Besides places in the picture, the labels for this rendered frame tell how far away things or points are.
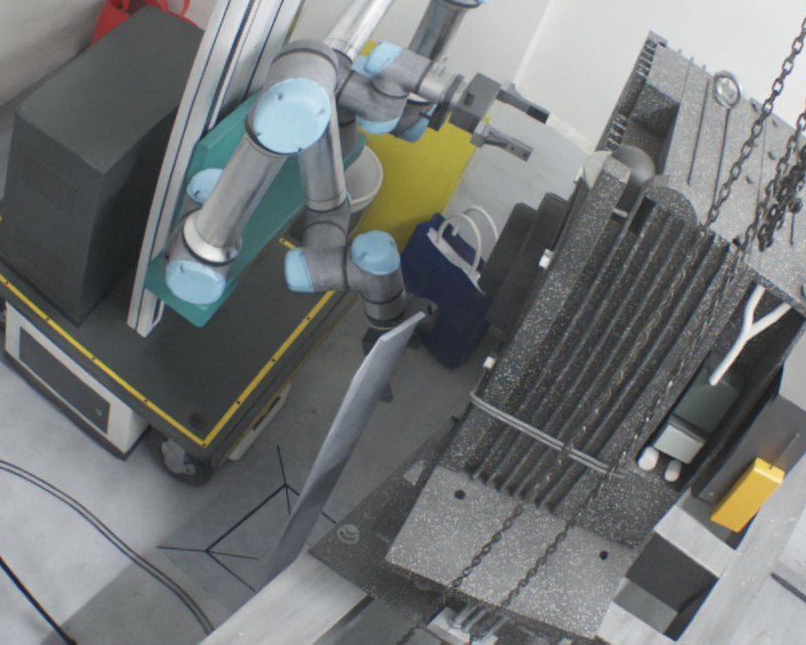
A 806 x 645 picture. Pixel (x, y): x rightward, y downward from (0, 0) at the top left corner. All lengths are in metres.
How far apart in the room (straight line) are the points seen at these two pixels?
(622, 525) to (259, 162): 0.89
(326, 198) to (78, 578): 1.17
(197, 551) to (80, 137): 1.05
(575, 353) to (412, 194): 1.67
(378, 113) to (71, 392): 1.11
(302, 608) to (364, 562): 0.18
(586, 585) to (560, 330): 0.51
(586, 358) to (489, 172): 1.50
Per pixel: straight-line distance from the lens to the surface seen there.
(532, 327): 1.97
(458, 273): 3.43
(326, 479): 2.56
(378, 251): 2.30
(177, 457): 3.04
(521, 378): 2.08
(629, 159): 1.82
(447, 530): 2.18
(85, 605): 2.92
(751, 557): 2.79
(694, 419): 2.08
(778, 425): 1.90
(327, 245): 2.36
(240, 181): 2.18
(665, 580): 2.78
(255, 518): 3.14
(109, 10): 3.94
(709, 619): 2.64
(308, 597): 2.31
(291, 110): 2.04
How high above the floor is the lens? 2.66
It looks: 46 degrees down
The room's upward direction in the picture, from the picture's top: 25 degrees clockwise
